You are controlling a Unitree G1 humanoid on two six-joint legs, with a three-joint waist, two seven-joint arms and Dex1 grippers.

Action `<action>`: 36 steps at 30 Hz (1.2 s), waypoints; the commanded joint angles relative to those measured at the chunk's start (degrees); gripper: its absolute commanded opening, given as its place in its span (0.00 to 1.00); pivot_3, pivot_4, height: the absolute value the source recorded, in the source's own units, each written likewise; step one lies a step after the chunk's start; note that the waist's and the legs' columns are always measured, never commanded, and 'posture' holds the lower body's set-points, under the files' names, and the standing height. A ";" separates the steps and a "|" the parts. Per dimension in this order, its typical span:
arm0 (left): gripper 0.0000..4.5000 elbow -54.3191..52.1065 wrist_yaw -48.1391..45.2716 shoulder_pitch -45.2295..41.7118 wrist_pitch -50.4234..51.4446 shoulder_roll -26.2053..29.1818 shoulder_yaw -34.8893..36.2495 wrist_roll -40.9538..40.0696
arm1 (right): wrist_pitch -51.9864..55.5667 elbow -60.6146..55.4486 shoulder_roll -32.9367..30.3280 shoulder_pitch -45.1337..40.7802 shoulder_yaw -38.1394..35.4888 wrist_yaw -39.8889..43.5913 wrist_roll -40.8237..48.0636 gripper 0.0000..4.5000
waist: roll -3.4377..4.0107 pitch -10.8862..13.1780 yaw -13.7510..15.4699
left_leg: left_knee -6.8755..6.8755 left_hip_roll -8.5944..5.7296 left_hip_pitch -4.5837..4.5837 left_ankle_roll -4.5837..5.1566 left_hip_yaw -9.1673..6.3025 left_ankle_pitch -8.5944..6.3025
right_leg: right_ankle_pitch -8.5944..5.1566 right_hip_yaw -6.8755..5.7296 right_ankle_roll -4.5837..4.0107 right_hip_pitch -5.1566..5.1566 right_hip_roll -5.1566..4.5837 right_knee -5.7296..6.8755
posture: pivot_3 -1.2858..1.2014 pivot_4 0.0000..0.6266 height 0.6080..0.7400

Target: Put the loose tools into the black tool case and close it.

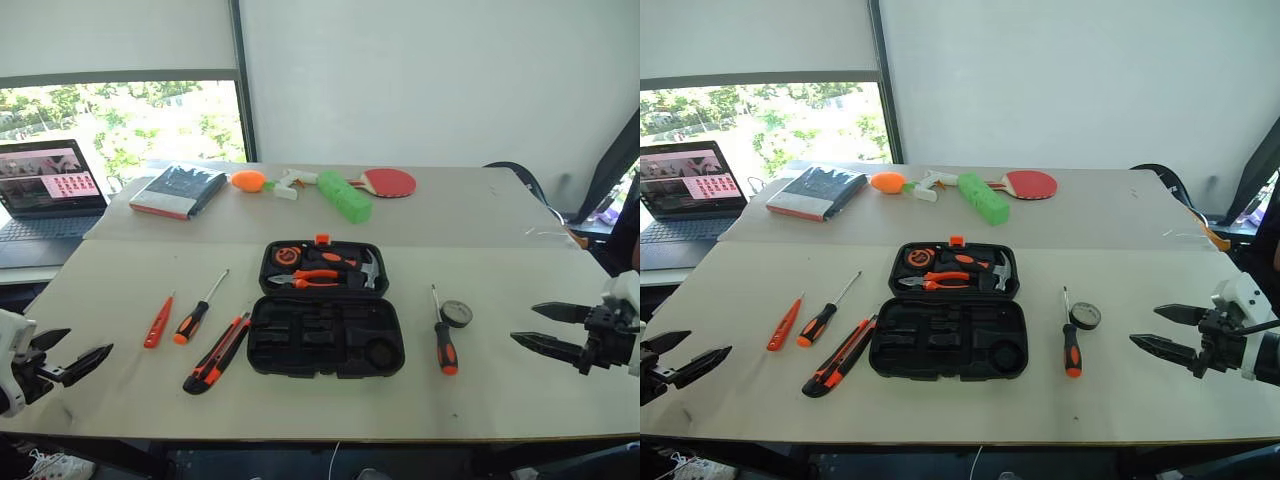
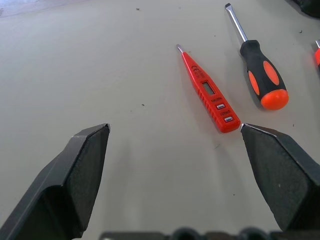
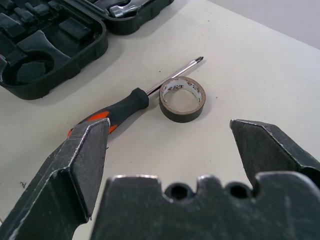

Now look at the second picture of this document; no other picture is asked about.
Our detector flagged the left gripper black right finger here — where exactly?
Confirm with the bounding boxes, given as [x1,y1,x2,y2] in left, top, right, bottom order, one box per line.
[240,122,320,232]

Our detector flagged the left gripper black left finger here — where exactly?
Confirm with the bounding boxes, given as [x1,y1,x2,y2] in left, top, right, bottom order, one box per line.
[0,123,112,240]

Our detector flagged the orange voltage tester pen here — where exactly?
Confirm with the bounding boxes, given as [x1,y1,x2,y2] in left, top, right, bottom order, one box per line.
[176,44,242,134]

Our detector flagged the flathead screwdriver black orange handle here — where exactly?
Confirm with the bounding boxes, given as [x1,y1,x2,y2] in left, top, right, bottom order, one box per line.
[224,2,290,111]

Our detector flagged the orange black utility knife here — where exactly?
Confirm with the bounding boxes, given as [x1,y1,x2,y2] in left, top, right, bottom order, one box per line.
[314,39,320,74]

